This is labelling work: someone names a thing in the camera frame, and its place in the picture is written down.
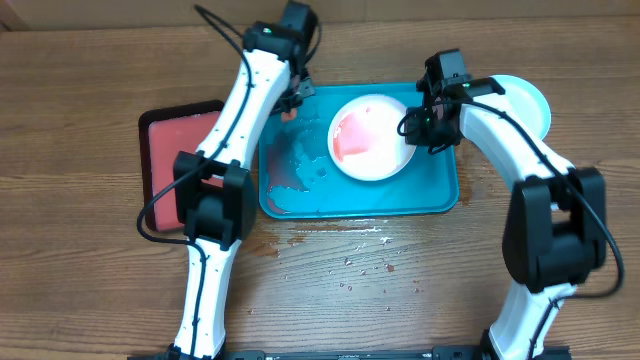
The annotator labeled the pink sponge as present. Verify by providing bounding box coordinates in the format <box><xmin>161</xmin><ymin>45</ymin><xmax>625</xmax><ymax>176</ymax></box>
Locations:
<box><xmin>281</xmin><ymin>109</ymin><xmax>298</xmax><ymax>122</ymax></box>

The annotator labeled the white pink plate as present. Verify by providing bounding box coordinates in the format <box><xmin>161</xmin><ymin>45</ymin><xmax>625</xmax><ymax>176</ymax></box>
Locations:
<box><xmin>327</xmin><ymin>94</ymin><xmax>416</xmax><ymax>182</ymax></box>

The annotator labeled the light blue plate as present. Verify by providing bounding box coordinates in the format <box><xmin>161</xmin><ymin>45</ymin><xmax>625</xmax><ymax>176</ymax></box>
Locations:
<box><xmin>492</xmin><ymin>75</ymin><xmax>552</xmax><ymax>140</ymax></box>

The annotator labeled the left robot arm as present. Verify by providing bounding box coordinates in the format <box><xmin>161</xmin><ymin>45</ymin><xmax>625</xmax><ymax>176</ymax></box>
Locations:
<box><xmin>173</xmin><ymin>1</ymin><xmax>319</xmax><ymax>359</ymax></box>

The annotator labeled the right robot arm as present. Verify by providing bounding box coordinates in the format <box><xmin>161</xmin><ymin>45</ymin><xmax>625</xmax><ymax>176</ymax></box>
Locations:
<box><xmin>397</xmin><ymin>49</ymin><xmax>608</xmax><ymax>359</ymax></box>

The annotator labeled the teal plastic tray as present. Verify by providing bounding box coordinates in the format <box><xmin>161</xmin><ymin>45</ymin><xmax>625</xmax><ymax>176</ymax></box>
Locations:
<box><xmin>258</xmin><ymin>83</ymin><xmax>460</xmax><ymax>219</ymax></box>

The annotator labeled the black tray with pink water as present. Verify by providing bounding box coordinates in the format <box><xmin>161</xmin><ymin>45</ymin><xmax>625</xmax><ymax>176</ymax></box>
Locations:
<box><xmin>138</xmin><ymin>100</ymin><xmax>224</xmax><ymax>202</ymax></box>

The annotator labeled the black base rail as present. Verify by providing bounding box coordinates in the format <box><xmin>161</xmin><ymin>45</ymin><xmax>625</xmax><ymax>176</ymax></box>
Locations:
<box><xmin>127</xmin><ymin>344</ymin><xmax>571</xmax><ymax>360</ymax></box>

